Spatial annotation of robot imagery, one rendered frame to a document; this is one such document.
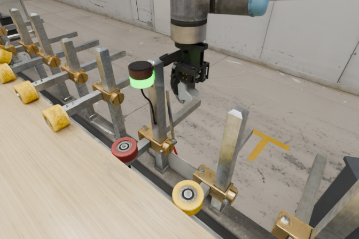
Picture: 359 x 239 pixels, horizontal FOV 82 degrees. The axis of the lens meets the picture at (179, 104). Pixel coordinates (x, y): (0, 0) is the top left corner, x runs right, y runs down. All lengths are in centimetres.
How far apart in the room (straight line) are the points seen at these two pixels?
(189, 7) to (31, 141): 64
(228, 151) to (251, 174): 126
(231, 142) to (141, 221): 27
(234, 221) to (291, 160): 129
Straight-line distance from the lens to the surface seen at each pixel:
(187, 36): 51
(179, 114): 84
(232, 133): 48
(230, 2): 49
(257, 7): 49
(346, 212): 52
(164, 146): 71
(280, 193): 176
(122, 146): 67
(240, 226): 78
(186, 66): 56
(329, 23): 302
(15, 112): 100
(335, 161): 218
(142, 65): 52
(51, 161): 73
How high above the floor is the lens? 140
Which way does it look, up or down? 37 degrees down
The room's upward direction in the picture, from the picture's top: straight up
